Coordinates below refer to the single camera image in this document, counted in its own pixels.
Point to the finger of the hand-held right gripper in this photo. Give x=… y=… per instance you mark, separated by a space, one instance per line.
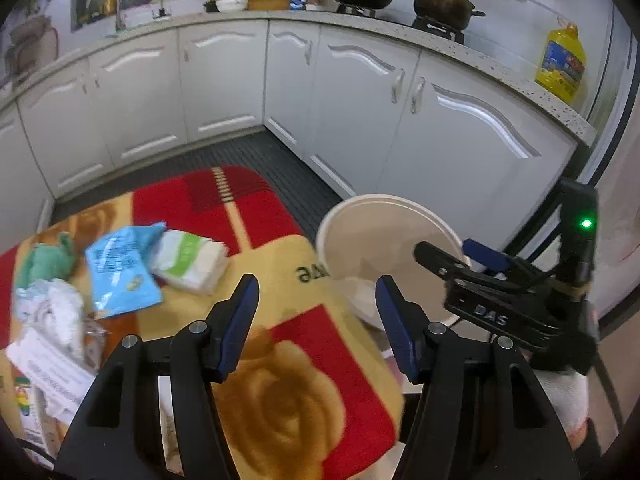
x=440 y=260
x=485 y=255

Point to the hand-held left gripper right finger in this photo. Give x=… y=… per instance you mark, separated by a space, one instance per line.
x=400 y=330

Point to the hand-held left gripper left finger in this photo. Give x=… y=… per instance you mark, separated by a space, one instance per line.
x=237 y=330

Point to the beige plastic trash bin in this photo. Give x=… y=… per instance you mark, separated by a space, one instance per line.
x=380 y=240

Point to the white tissue pack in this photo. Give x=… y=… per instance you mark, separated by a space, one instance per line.
x=190 y=260

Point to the small printed carton box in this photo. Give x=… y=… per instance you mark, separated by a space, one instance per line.
x=25 y=405

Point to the person's right hand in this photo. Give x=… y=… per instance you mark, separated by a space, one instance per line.
x=562 y=395

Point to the red yellow printed blanket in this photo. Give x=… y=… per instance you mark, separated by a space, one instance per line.
x=280 y=400

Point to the blue snack packet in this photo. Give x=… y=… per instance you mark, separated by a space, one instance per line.
x=120 y=270

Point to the clear plastic wrapper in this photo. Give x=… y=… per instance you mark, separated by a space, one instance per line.
x=94 y=340

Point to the black ribbed floor mat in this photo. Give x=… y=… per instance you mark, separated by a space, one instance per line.
x=280 y=165

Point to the row of white kitchen cabinets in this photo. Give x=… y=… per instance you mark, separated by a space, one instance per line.
x=350 y=110

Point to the white paper sheet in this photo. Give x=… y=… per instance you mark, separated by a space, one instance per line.
x=45 y=365

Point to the yellow oil bottle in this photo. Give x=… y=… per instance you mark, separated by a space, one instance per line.
x=560 y=70

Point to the green cloth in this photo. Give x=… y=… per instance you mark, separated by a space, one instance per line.
x=50 y=260

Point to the black gas stove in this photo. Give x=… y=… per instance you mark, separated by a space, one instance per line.
x=440 y=32

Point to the dark cooking pot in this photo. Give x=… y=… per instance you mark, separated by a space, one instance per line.
x=442 y=5

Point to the metal faucet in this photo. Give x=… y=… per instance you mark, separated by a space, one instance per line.
x=119 y=15

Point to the beige clay pot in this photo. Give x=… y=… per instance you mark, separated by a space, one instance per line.
x=32 y=45

